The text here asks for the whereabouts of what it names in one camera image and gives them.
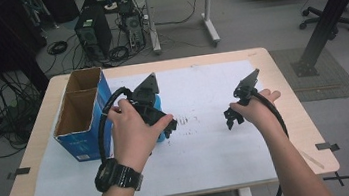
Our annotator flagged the open computer case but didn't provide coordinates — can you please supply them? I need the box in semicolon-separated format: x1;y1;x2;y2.
116;0;147;53

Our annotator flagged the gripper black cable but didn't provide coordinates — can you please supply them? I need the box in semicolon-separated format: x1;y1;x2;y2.
250;85;290;142
91;85;142;165

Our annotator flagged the black tape cross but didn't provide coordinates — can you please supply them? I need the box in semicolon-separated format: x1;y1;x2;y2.
322;169;349;189

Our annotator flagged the black wristwatch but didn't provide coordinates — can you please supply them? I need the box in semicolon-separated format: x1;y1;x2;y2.
92;154;147;196

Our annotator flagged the grey floor mat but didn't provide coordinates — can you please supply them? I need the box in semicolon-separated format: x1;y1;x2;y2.
268;40;349;108

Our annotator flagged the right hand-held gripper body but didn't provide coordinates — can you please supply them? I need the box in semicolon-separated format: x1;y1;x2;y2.
230;67;265;109

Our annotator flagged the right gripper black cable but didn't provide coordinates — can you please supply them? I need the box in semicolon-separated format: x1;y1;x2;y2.
250;85;290;142

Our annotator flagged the person's right hand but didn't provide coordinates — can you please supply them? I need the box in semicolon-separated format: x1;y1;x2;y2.
227;86;286;139

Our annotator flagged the black office chair base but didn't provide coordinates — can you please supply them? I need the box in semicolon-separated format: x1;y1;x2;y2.
296;1;349;38

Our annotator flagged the white paper sheet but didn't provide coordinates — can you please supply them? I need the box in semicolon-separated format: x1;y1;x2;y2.
13;57;280;196

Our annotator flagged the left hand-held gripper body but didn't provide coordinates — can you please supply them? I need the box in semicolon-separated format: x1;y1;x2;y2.
124;71;176;129

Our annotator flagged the coiled black cable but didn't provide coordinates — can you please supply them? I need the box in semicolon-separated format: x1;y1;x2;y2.
45;40;70;57

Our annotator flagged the person's left hand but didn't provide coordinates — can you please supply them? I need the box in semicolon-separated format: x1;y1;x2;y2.
104;92;181;177

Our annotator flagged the black desktop computer tower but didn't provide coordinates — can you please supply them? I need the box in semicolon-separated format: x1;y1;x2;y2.
71;3;116;64

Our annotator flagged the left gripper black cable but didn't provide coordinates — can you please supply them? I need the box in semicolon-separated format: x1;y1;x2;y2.
91;85;142;165

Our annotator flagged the white leg desk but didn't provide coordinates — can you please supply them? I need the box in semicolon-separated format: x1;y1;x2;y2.
131;0;248;58

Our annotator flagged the black tape strip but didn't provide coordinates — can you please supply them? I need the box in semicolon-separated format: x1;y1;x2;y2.
314;140;341;154
5;166;33;182

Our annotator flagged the blue cardboard box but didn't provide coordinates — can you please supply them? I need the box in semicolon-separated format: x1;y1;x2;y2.
46;65;120;166

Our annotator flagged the bundle of black floor cables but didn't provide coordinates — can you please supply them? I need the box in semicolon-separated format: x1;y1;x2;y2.
0;65;51;159

